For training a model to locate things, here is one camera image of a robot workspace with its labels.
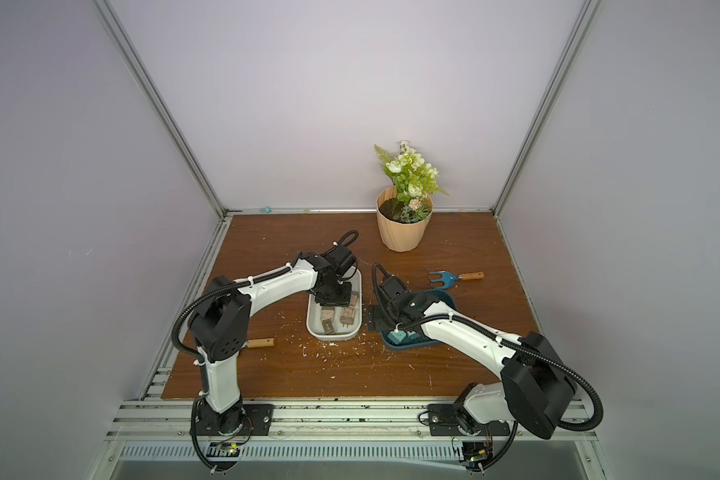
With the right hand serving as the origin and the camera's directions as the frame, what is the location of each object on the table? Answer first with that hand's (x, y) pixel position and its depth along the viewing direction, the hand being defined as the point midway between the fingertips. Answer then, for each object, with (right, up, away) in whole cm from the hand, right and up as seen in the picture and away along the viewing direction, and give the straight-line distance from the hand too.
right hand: (378, 318), depth 83 cm
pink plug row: (-14, -3, +2) cm, 15 cm away
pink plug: (-15, -1, +7) cm, 17 cm away
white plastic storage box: (-13, -4, +7) cm, 15 cm away
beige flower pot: (+8, +23, +17) cm, 30 cm away
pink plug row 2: (-7, +4, +3) cm, 9 cm away
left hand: (-8, +3, +8) cm, 11 cm away
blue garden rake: (+25, +8, +18) cm, 32 cm away
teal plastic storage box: (+11, -6, +2) cm, 13 cm away
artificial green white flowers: (+11, +41, +6) cm, 43 cm away
